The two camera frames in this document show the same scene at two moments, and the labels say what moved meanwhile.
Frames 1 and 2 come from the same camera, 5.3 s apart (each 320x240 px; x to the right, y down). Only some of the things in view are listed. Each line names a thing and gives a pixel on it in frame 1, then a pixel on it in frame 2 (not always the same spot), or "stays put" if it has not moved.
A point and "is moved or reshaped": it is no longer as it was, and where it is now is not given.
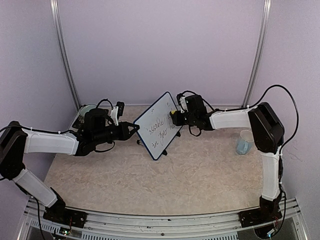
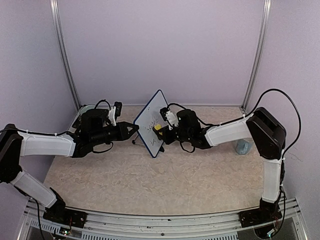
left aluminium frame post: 54,7 stays put
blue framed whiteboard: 154,127 is moved or reshaped
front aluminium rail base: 291,226 stays put
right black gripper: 177,121 → 166,138
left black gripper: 125,133 stays put
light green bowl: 86,108 stays put
